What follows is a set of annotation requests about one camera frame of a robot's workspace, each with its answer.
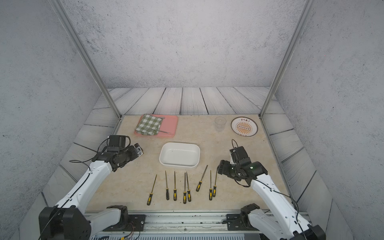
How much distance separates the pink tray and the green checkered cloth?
0.01 meters

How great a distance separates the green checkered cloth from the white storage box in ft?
0.57

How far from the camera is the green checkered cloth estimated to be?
3.67 ft

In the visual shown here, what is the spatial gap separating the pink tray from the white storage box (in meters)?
0.11

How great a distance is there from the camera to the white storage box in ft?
3.06

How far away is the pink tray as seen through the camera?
1.10 meters
